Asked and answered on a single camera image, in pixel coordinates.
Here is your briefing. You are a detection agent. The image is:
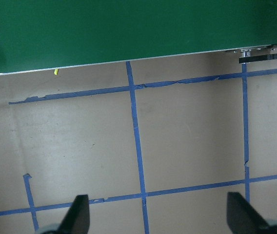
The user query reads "green conveyor belt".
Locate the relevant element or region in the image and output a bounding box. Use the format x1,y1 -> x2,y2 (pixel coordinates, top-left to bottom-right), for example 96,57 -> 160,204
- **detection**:
0,0 -> 277,78

